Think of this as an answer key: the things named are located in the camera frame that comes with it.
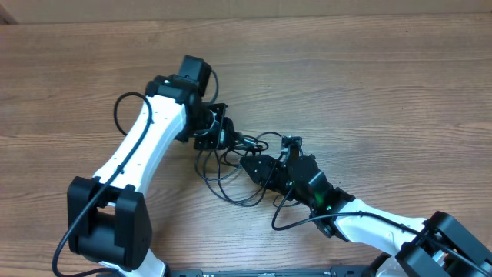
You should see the black usb cable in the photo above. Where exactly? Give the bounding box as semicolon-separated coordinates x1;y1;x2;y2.
194;131;288;208

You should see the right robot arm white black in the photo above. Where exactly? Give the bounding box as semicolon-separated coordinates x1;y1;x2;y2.
240;155;491;276

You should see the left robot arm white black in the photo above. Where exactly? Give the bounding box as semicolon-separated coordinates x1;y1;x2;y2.
59;55;234;276

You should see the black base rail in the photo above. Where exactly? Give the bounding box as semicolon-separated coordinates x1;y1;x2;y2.
168;265;365;277

